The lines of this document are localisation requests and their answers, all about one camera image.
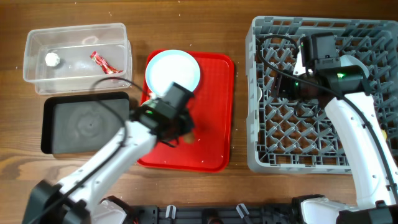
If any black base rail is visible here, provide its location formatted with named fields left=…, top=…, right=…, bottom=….
left=127, top=195, right=348, bottom=224

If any orange carrot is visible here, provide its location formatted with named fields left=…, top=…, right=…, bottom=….
left=183, top=132, right=196, bottom=144

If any yellow plastic cup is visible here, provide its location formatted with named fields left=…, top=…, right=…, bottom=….
left=381, top=129, right=387, bottom=140

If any light blue plate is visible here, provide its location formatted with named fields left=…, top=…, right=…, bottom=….
left=145, top=50, right=201, bottom=96

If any clear plastic storage box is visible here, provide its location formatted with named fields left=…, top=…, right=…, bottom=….
left=23, top=23, right=133, bottom=95

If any red plastic tray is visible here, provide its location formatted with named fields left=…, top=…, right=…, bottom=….
left=138, top=50, right=234, bottom=172

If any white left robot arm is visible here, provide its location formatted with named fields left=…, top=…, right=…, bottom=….
left=22, top=106, right=193, bottom=223

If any light blue bowl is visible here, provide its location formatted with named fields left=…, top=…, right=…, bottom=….
left=340, top=55, right=369, bottom=78

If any white plastic spoon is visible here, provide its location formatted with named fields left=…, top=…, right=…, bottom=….
left=256, top=87, right=262, bottom=105

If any black tray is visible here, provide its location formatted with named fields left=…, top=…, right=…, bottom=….
left=40, top=91, right=129, bottom=154

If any grey dishwasher rack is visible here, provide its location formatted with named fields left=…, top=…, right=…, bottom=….
left=246, top=16, right=397, bottom=174

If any red snack wrapper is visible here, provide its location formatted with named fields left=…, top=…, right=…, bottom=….
left=90, top=51, right=122, bottom=75

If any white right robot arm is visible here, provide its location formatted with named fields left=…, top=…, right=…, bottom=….
left=272, top=55, right=397, bottom=223

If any crumpled white paper ball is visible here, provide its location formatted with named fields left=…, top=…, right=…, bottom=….
left=45, top=52, right=60, bottom=67

